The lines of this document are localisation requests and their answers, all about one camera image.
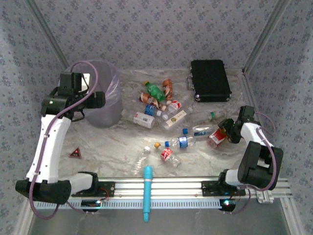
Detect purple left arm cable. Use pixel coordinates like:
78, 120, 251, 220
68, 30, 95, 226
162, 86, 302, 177
28, 60, 100, 220

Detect black hard case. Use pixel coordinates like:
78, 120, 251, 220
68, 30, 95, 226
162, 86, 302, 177
186, 59, 233, 103

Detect white rail bracket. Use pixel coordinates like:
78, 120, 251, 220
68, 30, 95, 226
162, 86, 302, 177
255, 189, 274, 204

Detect white bottle with red print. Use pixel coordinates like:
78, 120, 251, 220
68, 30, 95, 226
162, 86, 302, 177
122, 109, 156, 129

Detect green plastic bottle yellow cap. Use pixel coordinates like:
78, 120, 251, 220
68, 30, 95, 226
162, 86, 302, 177
143, 80, 166, 101

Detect clear bottle large red label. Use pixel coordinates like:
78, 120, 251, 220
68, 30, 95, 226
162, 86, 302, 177
206, 128, 228, 149

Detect clear bottle green band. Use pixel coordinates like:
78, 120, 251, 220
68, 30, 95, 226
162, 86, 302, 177
190, 110, 227, 124

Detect right controller board with LED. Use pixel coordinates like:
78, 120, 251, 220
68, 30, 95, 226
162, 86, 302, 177
219, 198, 237, 212

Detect left controller board with LED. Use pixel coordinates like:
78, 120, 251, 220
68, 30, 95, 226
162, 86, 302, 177
80, 199, 102, 212

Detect slim clear bottle white cap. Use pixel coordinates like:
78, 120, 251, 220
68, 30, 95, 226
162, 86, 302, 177
132, 146, 151, 176

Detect controller board with led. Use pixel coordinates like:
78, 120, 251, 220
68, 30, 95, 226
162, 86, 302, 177
80, 199, 102, 212
219, 198, 237, 212

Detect black left camera cable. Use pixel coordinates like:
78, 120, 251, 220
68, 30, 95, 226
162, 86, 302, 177
70, 107, 86, 122

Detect clear bottle blue text label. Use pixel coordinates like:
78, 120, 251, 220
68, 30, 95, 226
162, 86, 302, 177
182, 124, 215, 138

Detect small blue bottle white cap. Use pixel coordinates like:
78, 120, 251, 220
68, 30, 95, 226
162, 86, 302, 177
144, 104, 162, 117

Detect white slotted cable duct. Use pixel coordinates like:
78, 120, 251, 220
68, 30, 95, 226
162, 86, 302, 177
34, 198, 235, 210

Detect teal plastic cylinder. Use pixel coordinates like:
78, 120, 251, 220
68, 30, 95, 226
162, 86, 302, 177
142, 165, 154, 223

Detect aluminium mounting rail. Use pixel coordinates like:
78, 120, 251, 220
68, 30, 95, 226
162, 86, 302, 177
66, 177, 293, 199

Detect clear cola bottle red label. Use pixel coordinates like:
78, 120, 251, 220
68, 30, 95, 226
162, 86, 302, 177
160, 147, 182, 168

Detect aluminium corner post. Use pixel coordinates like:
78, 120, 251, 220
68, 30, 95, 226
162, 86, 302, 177
242, 0, 291, 74
24, 0, 69, 69

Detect clear bottle cream tea label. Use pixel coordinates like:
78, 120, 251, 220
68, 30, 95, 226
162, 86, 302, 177
161, 107, 196, 130

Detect clear bottle red white label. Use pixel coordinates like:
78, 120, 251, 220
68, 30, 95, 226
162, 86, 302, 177
167, 94, 193, 116

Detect red triangle marker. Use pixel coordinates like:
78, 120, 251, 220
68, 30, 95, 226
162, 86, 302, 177
68, 146, 83, 160

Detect purple translucent waste bin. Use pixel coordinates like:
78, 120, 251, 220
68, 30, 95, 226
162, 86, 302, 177
64, 59, 124, 129

